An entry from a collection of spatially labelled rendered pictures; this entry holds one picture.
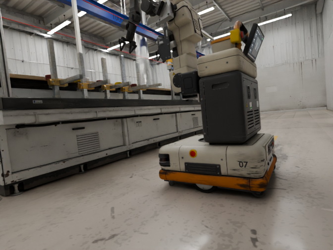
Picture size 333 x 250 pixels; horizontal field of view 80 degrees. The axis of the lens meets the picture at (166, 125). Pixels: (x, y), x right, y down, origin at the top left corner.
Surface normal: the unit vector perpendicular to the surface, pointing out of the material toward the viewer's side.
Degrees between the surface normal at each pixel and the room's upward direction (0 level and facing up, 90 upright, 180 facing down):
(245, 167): 90
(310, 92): 90
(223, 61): 90
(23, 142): 90
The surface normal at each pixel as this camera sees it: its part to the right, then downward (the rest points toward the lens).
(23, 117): 0.83, -0.05
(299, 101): -0.55, 0.10
